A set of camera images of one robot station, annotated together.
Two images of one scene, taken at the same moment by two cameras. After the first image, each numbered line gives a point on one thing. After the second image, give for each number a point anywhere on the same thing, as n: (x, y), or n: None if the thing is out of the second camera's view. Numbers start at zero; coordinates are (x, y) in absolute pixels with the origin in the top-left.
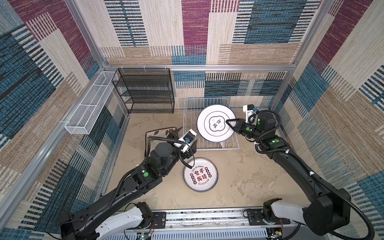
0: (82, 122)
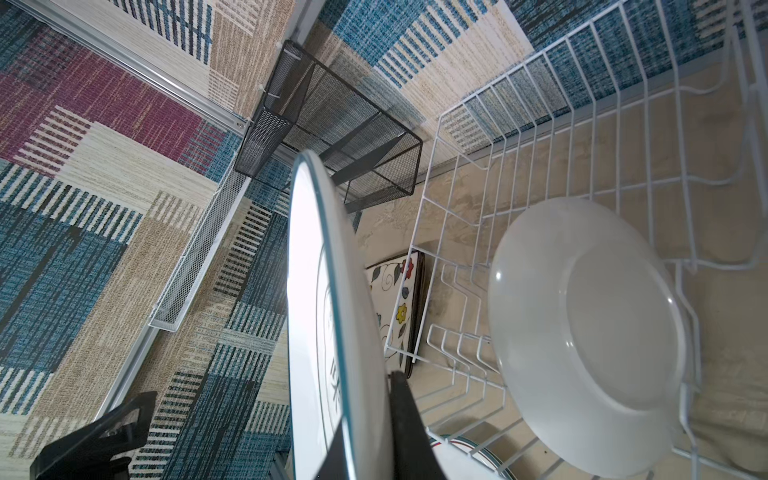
0: (192, 269)
